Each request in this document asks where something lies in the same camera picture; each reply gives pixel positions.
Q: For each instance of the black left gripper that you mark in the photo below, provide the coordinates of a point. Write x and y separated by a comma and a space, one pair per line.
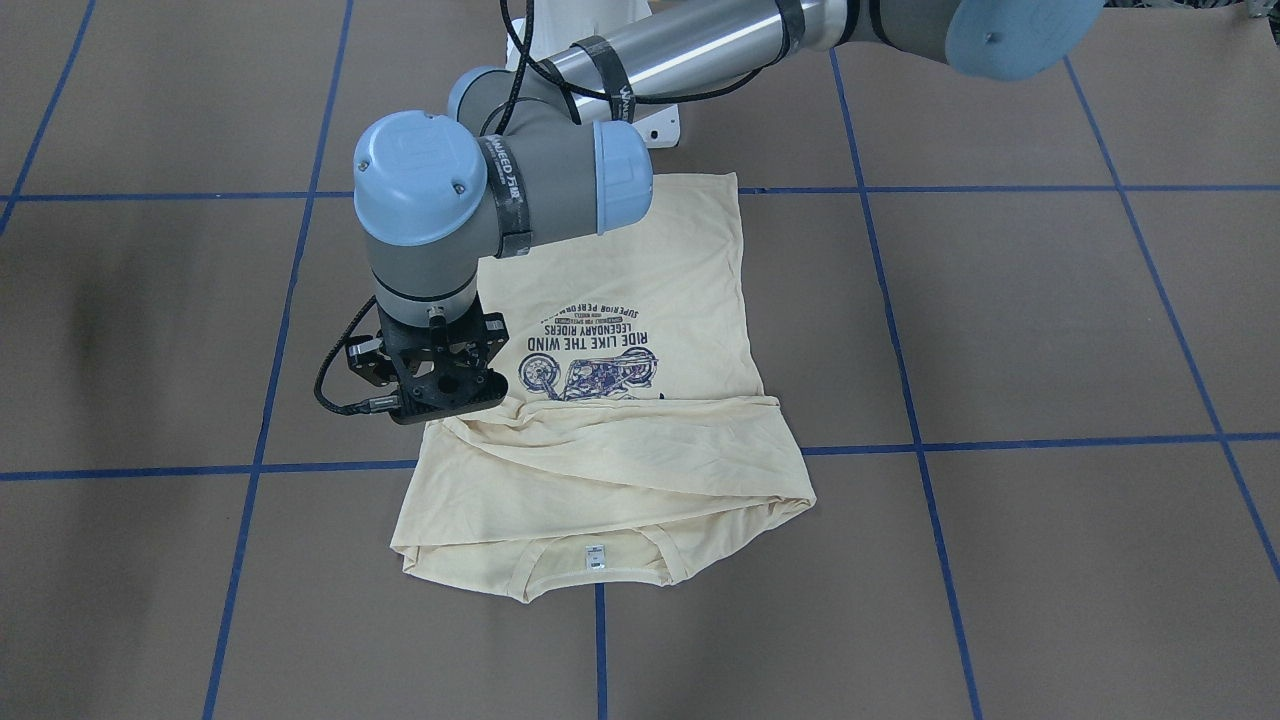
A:
364, 357

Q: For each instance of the cream long-sleeve graphic t-shirt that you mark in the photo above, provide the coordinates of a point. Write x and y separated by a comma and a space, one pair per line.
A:
636, 442

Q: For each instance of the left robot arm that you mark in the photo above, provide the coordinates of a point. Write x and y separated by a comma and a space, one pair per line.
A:
548, 151

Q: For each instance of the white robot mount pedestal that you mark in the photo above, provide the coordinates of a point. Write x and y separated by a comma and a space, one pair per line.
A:
559, 24

